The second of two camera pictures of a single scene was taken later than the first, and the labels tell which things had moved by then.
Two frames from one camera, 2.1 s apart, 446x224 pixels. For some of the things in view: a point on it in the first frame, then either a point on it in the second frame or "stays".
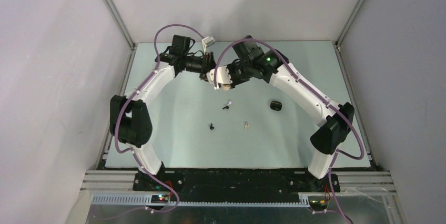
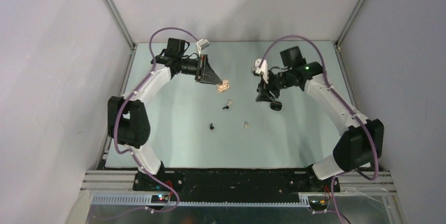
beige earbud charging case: (225, 87) stays
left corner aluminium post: (113, 9) stays
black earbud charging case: (276, 105) stays
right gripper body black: (239, 72) -> (276, 83)
